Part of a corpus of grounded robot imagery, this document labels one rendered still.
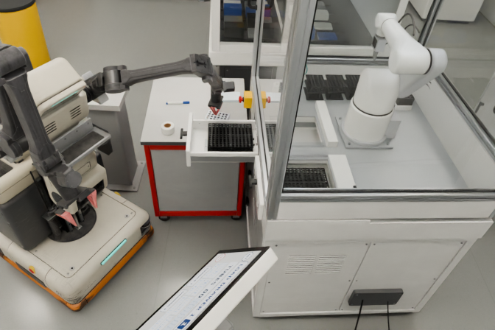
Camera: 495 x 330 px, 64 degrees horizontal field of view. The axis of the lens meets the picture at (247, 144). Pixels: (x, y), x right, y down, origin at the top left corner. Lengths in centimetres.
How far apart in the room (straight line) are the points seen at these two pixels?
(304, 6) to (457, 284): 222
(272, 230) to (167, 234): 118
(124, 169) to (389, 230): 181
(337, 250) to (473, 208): 57
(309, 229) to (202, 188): 96
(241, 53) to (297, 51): 156
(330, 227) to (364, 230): 15
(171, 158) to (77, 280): 78
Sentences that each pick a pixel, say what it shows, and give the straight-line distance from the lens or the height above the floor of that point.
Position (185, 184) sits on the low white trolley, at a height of 40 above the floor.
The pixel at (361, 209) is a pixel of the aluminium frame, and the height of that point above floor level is 100.
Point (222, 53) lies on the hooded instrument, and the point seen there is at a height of 89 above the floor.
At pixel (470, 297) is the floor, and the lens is 286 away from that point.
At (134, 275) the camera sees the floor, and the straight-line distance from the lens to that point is 256.
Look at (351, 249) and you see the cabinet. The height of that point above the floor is 71.
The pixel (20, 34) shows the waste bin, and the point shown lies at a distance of 419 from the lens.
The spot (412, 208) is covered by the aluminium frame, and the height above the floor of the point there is 101.
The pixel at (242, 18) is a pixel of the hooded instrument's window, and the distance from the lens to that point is 253.
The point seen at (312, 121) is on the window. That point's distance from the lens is 124.
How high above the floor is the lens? 220
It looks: 43 degrees down
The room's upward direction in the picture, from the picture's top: 5 degrees clockwise
